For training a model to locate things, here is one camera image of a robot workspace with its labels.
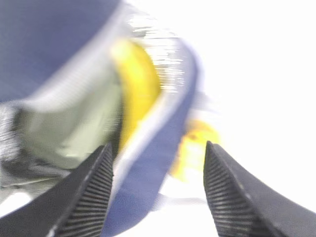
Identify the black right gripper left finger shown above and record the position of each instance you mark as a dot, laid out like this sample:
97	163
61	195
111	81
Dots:
75	207

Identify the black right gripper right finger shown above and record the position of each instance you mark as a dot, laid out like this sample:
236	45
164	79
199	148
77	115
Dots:
243	206

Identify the green lid glass container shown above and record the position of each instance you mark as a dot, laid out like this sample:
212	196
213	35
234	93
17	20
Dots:
65	137

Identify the yellow banana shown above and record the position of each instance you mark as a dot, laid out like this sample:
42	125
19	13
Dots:
140	85

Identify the navy blue lunch bag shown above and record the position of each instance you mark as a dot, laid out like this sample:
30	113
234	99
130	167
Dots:
51	47

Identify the yellow pear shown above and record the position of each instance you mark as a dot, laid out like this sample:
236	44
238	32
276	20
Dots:
189	161

